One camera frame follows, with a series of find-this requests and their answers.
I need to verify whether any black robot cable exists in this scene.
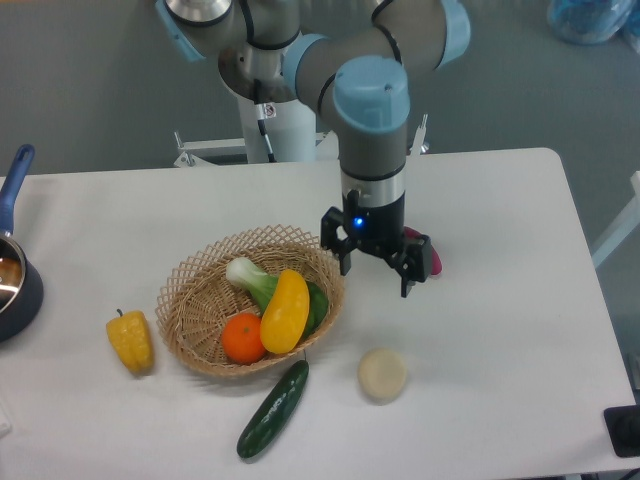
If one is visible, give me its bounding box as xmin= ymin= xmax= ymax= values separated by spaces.
xmin=252 ymin=78 xmax=278 ymax=164

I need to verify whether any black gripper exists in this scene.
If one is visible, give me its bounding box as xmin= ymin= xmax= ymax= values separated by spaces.
xmin=320 ymin=190 xmax=432 ymax=298

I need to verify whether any green white bok choy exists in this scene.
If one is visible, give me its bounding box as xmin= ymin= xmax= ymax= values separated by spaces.
xmin=226 ymin=257 xmax=329 ymax=340

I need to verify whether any woven wicker basket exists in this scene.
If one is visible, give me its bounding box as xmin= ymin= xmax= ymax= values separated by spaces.
xmin=156 ymin=225 xmax=345 ymax=378

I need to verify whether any white frame at right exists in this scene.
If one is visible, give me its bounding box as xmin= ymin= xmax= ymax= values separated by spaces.
xmin=591 ymin=171 xmax=639 ymax=269

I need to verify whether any blue plastic bag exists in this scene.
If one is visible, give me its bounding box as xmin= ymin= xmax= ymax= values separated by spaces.
xmin=546 ymin=0 xmax=638 ymax=46

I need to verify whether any purple sweet potato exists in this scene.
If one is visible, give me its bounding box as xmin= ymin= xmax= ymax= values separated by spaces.
xmin=404 ymin=226 xmax=443 ymax=277

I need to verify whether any yellow mango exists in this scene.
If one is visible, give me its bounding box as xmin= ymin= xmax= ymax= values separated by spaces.
xmin=260 ymin=269 xmax=310 ymax=354

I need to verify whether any dark green cucumber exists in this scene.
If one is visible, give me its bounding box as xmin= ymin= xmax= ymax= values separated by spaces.
xmin=236 ymin=359 xmax=310 ymax=460

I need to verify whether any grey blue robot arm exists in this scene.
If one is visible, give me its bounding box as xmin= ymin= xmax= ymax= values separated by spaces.
xmin=155 ymin=1 xmax=471 ymax=293

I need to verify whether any black device at edge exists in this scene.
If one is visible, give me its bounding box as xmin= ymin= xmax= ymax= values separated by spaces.
xmin=603 ymin=405 xmax=639 ymax=458

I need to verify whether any yellow bell pepper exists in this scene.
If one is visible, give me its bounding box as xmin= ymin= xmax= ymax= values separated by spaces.
xmin=106 ymin=309 xmax=155 ymax=375

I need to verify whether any dark blue saucepan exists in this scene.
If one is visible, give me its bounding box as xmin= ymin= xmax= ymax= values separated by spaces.
xmin=1 ymin=144 xmax=44 ymax=342

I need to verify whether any orange fruit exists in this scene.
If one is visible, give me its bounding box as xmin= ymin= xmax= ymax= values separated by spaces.
xmin=220 ymin=313 xmax=266 ymax=364

